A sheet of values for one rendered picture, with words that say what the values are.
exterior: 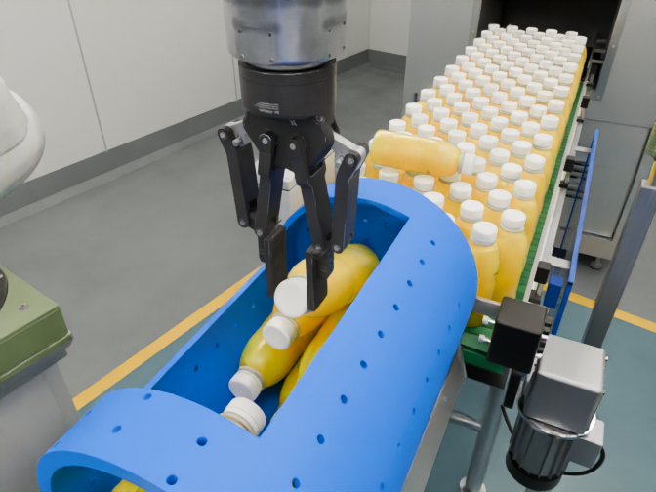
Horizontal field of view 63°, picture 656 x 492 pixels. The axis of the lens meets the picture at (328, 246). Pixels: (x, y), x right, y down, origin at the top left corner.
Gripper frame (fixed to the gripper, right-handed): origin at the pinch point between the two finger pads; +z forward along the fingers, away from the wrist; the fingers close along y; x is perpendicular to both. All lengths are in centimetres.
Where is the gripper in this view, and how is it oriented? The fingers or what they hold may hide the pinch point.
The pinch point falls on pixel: (296, 268)
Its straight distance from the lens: 52.3
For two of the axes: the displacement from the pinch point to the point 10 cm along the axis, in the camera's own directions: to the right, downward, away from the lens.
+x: 4.3, -5.1, 7.4
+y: 9.0, 2.5, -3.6
